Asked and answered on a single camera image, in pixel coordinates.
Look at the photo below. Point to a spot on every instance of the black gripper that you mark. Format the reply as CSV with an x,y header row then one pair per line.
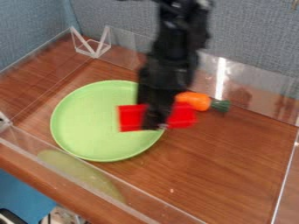
x,y
168,69

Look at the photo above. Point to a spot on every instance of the red rectangular block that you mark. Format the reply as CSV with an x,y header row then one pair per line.
x,y
131,116

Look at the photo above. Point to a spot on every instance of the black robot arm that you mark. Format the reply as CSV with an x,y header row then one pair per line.
x,y
183,10

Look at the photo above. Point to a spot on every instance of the orange toy carrot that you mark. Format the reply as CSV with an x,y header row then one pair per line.
x,y
202,102

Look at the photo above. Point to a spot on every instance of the green round plate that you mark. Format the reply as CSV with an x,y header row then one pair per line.
x,y
84,125

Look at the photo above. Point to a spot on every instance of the clear acrylic enclosure wall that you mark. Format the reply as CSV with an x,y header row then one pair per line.
x,y
228,171

